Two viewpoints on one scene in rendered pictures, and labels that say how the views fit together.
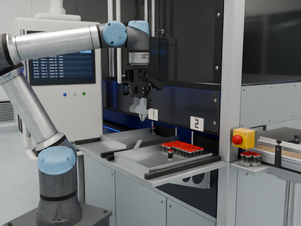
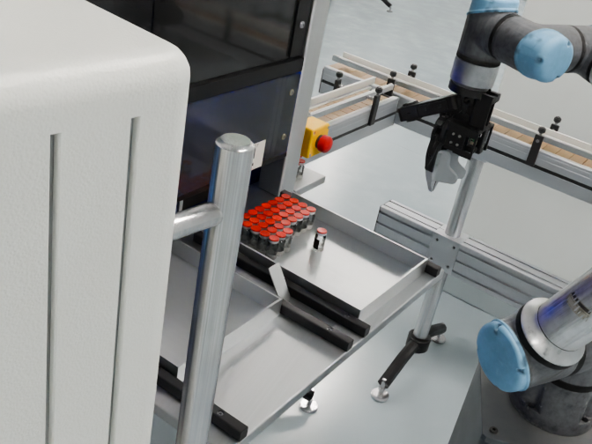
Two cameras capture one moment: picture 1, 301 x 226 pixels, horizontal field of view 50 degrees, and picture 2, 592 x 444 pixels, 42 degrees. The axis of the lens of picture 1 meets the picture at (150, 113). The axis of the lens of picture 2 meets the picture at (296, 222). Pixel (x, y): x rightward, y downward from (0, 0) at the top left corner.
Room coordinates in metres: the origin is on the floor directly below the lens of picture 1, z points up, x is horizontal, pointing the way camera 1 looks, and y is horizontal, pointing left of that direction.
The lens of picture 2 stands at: (1.92, 1.11, 1.67)
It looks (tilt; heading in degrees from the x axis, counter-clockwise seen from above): 29 degrees down; 247
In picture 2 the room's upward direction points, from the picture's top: 11 degrees clockwise
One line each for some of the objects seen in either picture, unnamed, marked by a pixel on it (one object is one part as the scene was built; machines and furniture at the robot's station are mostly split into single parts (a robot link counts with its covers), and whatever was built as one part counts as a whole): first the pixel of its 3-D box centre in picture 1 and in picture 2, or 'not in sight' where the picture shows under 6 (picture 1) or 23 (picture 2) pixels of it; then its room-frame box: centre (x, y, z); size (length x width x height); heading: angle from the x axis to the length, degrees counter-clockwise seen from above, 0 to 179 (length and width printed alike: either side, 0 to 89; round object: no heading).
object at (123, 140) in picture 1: (139, 138); (157, 291); (1.70, 0.06, 0.90); 0.34 x 0.26 x 0.04; 127
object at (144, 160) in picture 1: (162, 156); (321, 251); (1.36, -0.05, 0.90); 0.34 x 0.26 x 0.04; 126
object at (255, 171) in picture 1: (252, 166); (287, 175); (1.31, -0.43, 0.87); 0.14 x 0.13 x 0.02; 127
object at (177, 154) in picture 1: (178, 151); (286, 230); (1.41, -0.13, 0.91); 0.18 x 0.02 x 0.05; 36
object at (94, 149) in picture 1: (148, 152); (248, 284); (1.52, 0.01, 0.87); 0.70 x 0.48 x 0.02; 37
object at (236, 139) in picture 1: (237, 139); (322, 143); (1.27, -0.35, 1.00); 0.04 x 0.04 x 0.04; 37
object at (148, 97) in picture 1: (146, 97); not in sight; (1.19, 0.01, 1.18); 0.05 x 0.02 x 0.09; 37
